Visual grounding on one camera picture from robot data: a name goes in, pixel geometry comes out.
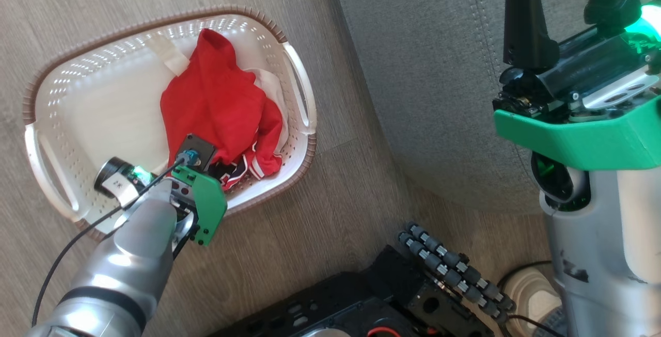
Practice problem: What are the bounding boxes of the beige cloth strip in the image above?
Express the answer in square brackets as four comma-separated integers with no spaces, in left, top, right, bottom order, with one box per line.
[146,33,191,77]

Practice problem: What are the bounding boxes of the white perforated laundry basket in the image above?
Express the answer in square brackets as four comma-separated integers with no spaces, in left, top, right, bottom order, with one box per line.
[22,5,318,242]

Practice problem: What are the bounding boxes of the grey fabric sofa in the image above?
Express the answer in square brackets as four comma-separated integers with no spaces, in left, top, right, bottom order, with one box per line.
[328,0,661,217]

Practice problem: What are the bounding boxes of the right gripper body green bracket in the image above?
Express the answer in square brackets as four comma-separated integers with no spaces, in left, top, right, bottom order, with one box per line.
[492,0,661,171]

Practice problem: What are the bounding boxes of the white sneaker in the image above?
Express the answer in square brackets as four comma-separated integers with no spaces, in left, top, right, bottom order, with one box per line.
[502,267,568,337]

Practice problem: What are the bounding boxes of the left gripper body green bracket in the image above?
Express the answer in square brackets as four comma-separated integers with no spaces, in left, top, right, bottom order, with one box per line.
[94,156,228,248]

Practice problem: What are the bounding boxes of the black floor cable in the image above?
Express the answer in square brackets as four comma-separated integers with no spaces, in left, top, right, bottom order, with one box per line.
[496,260,569,337]

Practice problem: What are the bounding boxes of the red and white jersey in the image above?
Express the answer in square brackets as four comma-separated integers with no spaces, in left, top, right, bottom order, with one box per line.
[160,28,288,191]

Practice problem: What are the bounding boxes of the black grey roller wheel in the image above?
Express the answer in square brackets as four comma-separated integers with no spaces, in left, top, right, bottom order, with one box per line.
[397,222,517,326]

